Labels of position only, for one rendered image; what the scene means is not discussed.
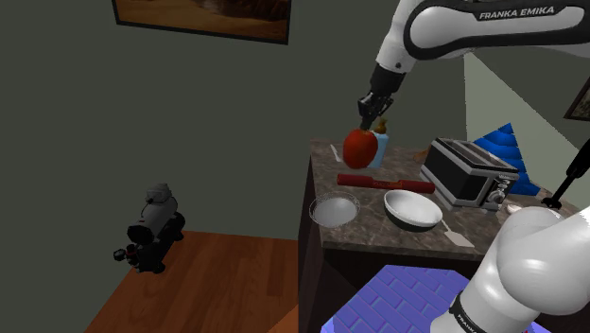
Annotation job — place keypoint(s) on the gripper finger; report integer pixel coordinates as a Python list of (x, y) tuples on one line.
[(367, 113), (386, 105)]

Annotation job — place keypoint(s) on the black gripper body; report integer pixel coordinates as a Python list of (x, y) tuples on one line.
[(386, 80)]

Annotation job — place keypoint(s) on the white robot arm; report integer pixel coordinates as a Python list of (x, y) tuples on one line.
[(530, 263)]

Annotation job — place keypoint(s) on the red apple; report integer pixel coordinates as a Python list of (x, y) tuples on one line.
[(359, 148)]

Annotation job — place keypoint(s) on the light blue soap dispenser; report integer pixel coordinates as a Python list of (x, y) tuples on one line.
[(381, 146)]

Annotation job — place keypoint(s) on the small white knife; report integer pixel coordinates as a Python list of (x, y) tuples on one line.
[(335, 153)]

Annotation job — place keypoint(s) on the small brown object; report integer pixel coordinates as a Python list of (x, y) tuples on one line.
[(422, 154)]

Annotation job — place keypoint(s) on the red rolling pin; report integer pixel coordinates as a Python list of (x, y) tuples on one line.
[(387, 183)]

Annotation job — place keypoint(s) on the clear glass bowl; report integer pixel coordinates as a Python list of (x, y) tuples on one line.
[(334, 212)]

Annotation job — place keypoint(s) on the white bowl with dark outside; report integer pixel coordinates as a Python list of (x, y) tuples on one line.
[(412, 208)]

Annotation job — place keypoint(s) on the black and silver toaster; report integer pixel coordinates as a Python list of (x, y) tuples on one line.
[(465, 177)]

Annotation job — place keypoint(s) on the blue ridged cone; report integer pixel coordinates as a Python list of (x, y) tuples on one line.
[(504, 143)]

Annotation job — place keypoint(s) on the white spatula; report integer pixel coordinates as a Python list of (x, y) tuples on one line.
[(457, 237)]

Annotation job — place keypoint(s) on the dark brown counter cabinet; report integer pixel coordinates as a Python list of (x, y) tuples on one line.
[(309, 267)]

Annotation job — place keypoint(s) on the large framed landscape picture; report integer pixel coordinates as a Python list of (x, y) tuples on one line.
[(207, 16)]

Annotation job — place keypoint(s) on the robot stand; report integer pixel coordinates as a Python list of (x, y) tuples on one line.
[(396, 299)]

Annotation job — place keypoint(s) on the small dark framed picture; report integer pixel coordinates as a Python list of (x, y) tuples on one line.
[(581, 103)]

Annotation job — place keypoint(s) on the black rod with base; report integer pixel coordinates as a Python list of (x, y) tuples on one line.
[(569, 180)]

